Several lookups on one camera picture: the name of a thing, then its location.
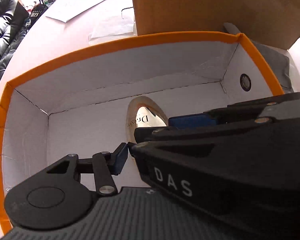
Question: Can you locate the orange shoebox base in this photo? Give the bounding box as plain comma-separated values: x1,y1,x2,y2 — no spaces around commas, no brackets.
0,31,283,238

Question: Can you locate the gold shoe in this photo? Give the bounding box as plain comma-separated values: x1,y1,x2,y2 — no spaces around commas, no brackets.
126,96,168,148

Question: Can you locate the large brown cardboard box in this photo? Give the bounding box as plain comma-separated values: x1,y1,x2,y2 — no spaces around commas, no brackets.
133,0,300,49

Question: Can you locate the black leather sofa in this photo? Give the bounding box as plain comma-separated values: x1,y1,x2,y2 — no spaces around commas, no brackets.
0,0,50,103

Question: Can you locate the white paper sheet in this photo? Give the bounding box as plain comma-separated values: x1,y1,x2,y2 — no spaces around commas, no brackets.
46,0,105,23

